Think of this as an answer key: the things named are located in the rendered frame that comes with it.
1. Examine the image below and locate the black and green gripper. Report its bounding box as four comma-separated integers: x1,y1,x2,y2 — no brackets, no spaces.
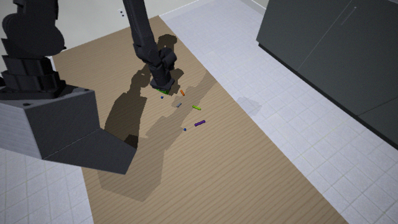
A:
149,75,175,95

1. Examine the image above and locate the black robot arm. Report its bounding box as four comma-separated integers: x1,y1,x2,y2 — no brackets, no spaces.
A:
0,0,177,100

